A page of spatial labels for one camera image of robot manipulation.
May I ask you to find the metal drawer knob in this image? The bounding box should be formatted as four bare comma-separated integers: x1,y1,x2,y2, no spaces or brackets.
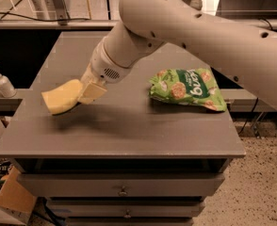
118,186,128,197
123,210,131,218

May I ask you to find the grey drawer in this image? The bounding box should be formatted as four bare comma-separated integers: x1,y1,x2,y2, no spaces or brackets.
18,173,224,198
47,201,204,218

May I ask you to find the upper metal drawer knob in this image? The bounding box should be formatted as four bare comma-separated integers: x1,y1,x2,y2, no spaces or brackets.
118,186,128,197

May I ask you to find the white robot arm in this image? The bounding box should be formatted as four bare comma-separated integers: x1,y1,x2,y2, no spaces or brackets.
81,0,277,110

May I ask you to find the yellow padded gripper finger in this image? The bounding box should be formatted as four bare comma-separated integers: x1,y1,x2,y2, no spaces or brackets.
77,82,107,105

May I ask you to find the brown cardboard box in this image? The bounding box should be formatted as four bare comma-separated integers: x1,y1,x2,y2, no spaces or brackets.
0,168,37,225

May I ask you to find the green chip bag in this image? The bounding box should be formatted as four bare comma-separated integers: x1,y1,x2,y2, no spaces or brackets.
149,68,227,112

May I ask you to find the grey drawer cabinet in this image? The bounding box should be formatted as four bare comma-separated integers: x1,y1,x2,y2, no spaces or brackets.
0,32,245,226

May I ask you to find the white pump soap bottle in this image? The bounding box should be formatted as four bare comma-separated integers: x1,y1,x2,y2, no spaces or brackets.
0,73,17,98

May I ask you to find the lower metal drawer knob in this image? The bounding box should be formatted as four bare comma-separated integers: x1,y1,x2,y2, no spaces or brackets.
123,210,131,218

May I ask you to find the black cable on ledge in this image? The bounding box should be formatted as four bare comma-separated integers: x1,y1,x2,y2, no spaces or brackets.
0,2,91,23

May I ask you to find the upper grey drawer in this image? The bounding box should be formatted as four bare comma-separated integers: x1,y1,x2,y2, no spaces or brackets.
18,173,224,198

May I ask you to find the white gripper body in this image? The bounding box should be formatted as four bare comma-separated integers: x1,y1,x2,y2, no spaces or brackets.
80,39,131,84

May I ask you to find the yellow sponge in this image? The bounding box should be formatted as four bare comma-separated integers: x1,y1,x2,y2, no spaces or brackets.
41,79,83,115

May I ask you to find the lower grey drawer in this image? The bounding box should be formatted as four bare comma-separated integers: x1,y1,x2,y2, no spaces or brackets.
47,201,204,218

